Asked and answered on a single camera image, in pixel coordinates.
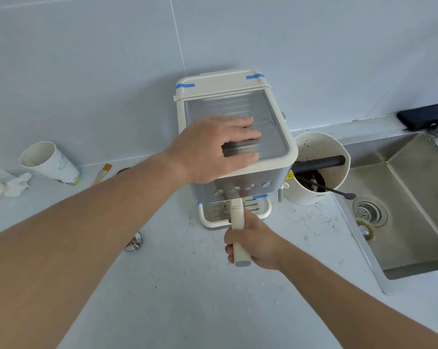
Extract person's right hand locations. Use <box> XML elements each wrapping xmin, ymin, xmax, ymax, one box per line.
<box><xmin>224</xmin><ymin>208</ymin><xmax>289</xmax><ymax>272</ymax></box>

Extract used coffee grounds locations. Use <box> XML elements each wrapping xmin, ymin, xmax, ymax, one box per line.
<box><xmin>296</xmin><ymin>170</ymin><xmax>327</xmax><ymax>193</ymax></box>

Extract white printed paper cup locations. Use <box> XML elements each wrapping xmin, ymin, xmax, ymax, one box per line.
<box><xmin>19</xmin><ymin>140</ymin><xmax>82</xmax><ymax>187</ymax></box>

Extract cream steel espresso machine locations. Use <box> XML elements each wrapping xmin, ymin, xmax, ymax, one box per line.
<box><xmin>173</xmin><ymin>69</ymin><xmax>299</xmax><ymax>231</ymax></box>

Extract person's right forearm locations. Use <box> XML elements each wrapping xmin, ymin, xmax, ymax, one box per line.
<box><xmin>276</xmin><ymin>238</ymin><xmax>438</xmax><ymax>349</ymax></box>

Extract person's left forearm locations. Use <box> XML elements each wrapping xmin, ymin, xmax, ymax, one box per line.
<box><xmin>0</xmin><ymin>151</ymin><xmax>190</xmax><ymax>349</ymax></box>

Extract stainless steel sink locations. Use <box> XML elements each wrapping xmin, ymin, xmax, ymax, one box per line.
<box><xmin>333</xmin><ymin>132</ymin><xmax>438</xmax><ymax>295</ymax></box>

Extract black knock bar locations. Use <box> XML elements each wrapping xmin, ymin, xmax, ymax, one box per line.
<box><xmin>293</xmin><ymin>155</ymin><xmax>346</xmax><ymax>174</ymax></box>

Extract wooden handled brush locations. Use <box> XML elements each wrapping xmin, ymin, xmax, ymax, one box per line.
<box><xmin>91</xmin><ymin>163</ymin><xmax>113</xmax><ymax>186</ymax></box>

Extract cream drip tray with grate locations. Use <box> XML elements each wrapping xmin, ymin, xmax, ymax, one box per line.
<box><xmin>197</xmin><ymin>196</ymin><xmax>273</xmax><ymax>231</ymax></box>

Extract dark blue cloth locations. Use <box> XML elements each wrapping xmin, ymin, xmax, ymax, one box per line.
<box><xmin>397</xmin><ymin>100</ymin><xmax>438</xmax><ymax>132</ymax></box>

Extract metal sink drain strainer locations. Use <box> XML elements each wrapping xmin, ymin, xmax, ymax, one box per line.
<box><xmin>352</xmin><ymin>197</ymin><xmax>389</xmax><ymax>228</ymax></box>

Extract cream knock box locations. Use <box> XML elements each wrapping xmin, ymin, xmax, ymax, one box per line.
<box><xmin>283</xmin><ymin>131</ymin><xmax>351</xmax><ymax>206</ymax></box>

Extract cream portafilter handle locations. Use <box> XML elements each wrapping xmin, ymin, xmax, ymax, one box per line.
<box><xmin>230</xmin><ymin>199</ymin><xmax>252</xmax><ymax>268</ymax></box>

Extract crumpled white tissue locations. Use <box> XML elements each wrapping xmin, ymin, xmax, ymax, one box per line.
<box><xmin>0</xmin><ymin>169</ymin><xmax>33</xmax><ymax>199</ymax></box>

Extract black long-handled spoon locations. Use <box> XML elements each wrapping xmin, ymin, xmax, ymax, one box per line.
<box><xmin>298</xmin><ymin>175</ymin><xmax>357</xmax><ymax>200</ymax></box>

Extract person's left hand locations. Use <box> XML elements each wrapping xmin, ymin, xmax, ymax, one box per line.
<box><xmin>164</xmin><ymin>114</ymin><xmax>262</xmax><ymax>184</ymax></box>

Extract round metal tamper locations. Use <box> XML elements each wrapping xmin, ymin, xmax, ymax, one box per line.
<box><xmin>123</xmin><ymin>231</ymin><xmax>143</xmax><ymax>253</ymax></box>

